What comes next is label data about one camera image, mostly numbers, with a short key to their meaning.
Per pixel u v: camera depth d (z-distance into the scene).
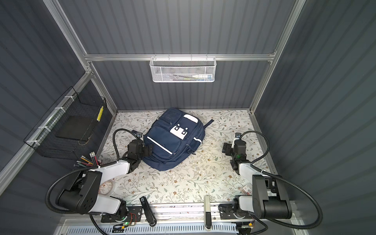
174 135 0.92
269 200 0.43
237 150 0.69
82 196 0.43
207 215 0.71
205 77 0.88
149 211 0.74
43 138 0.62
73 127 0.77
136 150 0.71
